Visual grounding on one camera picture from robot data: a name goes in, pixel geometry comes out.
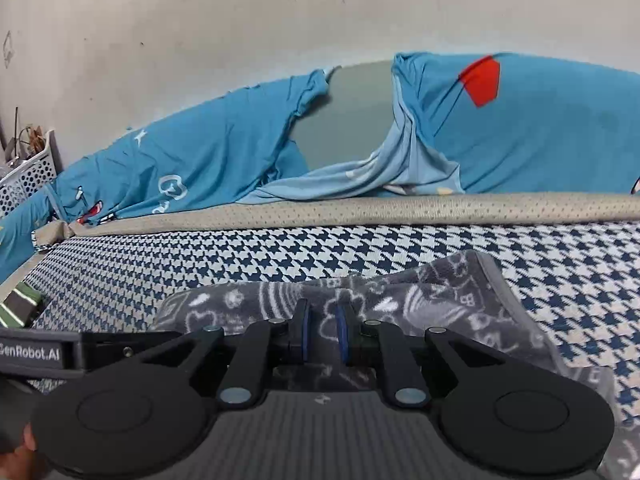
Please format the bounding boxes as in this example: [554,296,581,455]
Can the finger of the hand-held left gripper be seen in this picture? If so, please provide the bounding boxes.
[80,330,183,372]

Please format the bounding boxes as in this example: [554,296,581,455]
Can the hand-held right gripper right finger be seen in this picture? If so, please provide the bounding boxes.
[336,302,503,408]

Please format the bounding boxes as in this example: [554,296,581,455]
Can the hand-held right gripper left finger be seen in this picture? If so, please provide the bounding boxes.
[135,299,312,408]

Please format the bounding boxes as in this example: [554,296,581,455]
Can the white plastic basket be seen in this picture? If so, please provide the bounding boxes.
[0,130,60,218]

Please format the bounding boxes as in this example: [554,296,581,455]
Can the grey cushion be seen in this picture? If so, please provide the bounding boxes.
[290,60,398,172]

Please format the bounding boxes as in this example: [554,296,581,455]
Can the green striped folded garment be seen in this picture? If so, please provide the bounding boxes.
[0,282,45,329]

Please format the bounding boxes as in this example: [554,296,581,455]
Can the blue airplane print bed cover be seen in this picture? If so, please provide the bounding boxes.
[0,51,640,283]

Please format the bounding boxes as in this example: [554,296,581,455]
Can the grey doodle print fleece garment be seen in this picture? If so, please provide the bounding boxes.
[150,250,623,480]

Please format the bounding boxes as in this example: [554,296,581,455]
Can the person's left hand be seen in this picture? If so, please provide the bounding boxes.
[0,422,48,480]

